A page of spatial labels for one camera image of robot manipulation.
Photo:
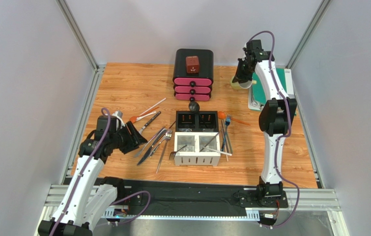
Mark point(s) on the green folder binder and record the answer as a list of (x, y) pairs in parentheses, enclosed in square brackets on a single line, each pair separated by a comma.
[(257, 99)]

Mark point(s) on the dark grey chopstick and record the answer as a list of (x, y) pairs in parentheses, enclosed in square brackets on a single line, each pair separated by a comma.
[(230, 150)]

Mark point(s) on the brown cube box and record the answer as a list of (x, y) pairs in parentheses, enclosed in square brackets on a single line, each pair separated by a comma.
[(192, 64)]

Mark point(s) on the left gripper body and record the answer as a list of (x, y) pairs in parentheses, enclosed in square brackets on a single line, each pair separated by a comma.
[(123, 140)]

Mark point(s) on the orange white spoon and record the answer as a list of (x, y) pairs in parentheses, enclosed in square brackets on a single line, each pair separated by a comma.
[(137, 118)]

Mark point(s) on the steel table knife, large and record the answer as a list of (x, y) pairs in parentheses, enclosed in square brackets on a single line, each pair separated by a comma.
[(149, 150)]

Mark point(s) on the silver metal chopstick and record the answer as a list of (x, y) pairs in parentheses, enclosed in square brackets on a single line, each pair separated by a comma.
[(208, 143)]

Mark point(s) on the black pink drawer cabinet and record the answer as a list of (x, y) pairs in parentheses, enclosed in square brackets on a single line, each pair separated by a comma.
[(193, 87)]

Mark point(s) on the pale yellow mug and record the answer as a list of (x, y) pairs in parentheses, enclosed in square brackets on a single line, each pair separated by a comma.
[(246, 85)]

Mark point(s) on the black utensil caddy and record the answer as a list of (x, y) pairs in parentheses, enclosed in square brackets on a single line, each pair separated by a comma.
[(204, 121)]

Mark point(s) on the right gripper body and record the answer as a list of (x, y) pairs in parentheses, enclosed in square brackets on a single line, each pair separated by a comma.
[(243, 70)]

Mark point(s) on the steel fork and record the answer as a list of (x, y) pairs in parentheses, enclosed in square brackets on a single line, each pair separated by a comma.
[(167, 138)]

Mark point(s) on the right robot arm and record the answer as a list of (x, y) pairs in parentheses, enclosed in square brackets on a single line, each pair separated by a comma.
[(275, 119)]

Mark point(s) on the black ladle spoon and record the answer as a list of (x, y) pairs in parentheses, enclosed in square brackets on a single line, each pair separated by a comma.
[(194, 107)]

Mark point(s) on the white orange chopstick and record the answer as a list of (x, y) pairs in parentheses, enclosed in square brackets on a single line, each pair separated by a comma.
[(155, 105)]

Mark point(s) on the steel table knife, small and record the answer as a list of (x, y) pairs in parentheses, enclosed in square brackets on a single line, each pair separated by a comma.
[(155, 135)]

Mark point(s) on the white slotted utensil caddy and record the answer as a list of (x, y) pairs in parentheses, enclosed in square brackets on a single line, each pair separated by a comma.
[(191, 154)]

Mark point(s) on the white plastic chopstick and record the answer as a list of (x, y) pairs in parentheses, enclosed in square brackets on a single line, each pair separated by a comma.
[(217, 151)]

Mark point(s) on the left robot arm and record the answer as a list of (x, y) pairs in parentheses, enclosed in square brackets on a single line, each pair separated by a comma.
[(79, 211)]

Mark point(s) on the black plastic fork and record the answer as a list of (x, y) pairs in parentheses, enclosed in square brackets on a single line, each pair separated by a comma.
[(173, 153)]

